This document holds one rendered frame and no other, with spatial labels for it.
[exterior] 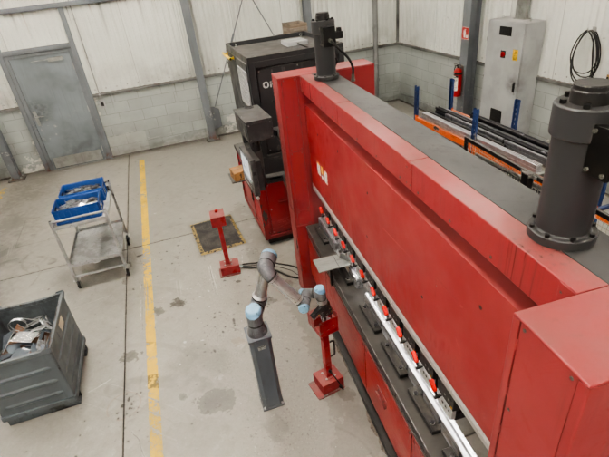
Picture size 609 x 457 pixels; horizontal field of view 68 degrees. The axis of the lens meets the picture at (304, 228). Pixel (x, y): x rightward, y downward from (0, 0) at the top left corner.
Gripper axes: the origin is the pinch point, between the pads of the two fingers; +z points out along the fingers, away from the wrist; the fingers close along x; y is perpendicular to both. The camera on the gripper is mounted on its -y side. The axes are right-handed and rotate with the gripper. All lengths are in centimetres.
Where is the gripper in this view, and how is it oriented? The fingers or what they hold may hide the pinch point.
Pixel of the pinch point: (323, 323)
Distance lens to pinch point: 348.9
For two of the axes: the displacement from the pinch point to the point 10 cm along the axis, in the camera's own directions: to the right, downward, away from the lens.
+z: 1.7, 8.2, 5.4
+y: 8.7, -3.8, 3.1
